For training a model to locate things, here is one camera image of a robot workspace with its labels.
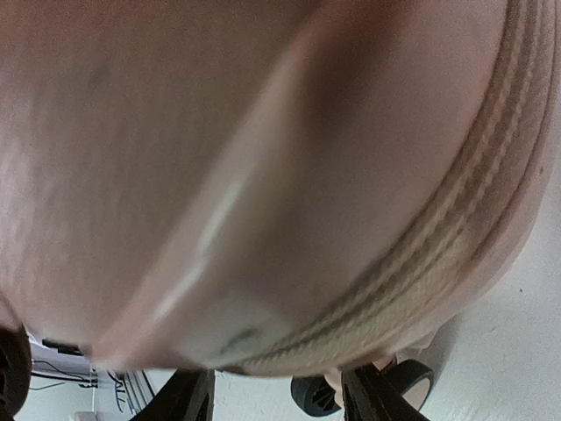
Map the pink hard-shell suitcase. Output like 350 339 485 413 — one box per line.
1 1 560 420

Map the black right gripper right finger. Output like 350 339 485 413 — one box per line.
342 366 423 421

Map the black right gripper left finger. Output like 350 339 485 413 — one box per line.
142 370 215 421

